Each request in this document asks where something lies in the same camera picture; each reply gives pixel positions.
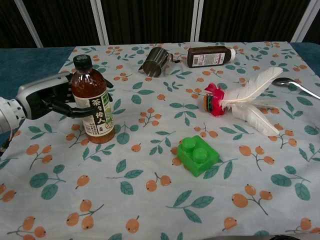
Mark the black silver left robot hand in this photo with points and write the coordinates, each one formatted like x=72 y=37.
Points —
x=37 y=97

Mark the amber tea bottle green cap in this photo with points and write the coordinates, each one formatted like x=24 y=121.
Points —
x=90 y=92

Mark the dark brown bottle white cap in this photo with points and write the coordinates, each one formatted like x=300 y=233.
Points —
x=207 y=57

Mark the floral leaf berry tablecloth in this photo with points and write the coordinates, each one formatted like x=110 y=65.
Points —
x=160 y=200

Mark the green plastic building brick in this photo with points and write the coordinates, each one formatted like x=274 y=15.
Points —
x=197 y=156

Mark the white feather shuttlecock red base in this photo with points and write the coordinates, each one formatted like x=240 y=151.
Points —
x=240 y=100

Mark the grey robot body edge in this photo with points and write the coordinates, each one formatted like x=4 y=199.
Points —
x=250 y=237

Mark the metal spoon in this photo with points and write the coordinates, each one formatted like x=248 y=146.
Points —
x=295 y=86

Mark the white metal frame post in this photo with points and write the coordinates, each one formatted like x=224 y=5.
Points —
x=306 y=21
x=102 y=22
x=28 y=23
x=196 y=20

